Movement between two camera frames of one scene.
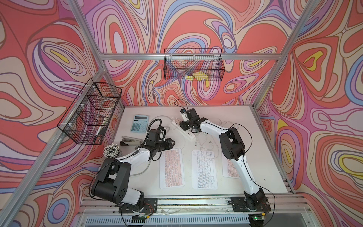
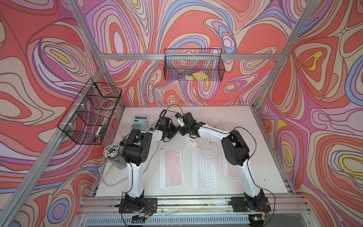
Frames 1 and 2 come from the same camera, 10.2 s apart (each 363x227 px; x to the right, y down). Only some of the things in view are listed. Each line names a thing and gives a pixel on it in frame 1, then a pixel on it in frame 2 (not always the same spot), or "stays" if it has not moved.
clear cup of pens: x=112 y=151 stays
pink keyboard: x=229 y=169 stays
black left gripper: x=168 y=144 -> x=174 y=129
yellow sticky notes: x=200 y=75 stays
